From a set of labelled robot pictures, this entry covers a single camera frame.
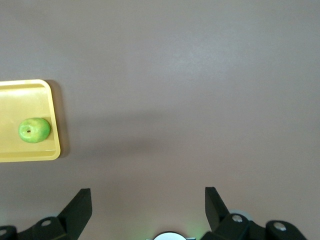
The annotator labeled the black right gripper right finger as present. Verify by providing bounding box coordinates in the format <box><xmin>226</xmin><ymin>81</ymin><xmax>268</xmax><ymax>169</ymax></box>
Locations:
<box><xmin>199</xmin><ymin>186</ymin><xmax>309</xmax><ymax>240</ymax></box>

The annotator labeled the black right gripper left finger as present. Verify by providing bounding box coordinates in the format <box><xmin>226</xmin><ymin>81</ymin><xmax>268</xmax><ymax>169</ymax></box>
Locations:
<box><xmin>0</xmin><ymin>188</ymin><xmax>92</xmax><ymax>240</ymax></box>

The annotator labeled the green apple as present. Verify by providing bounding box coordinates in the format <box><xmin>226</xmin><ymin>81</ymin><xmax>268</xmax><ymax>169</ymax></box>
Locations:
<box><xmin>18</xmin><ymin>117</ymin><xmax>52</xmax><ymax>144</ymax></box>

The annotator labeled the yellow plastic tray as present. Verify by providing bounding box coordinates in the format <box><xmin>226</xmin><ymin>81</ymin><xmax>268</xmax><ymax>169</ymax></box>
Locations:
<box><xmin>0</xmin><ymin>79</ymin><xmax>62</xmax><ymax>164</ymax></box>

